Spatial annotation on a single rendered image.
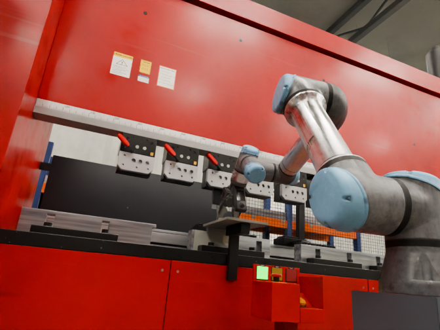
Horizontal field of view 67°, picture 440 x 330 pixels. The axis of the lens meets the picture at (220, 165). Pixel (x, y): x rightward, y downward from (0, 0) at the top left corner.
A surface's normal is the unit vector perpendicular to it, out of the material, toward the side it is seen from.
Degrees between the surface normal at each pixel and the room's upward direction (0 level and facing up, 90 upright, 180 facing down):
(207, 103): 90
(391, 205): 102
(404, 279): 73
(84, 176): 90
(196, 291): 90
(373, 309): 90
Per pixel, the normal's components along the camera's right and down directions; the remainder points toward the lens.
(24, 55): 0.39, -0.27
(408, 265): -0.64, -0.55
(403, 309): -0.92, -0.19
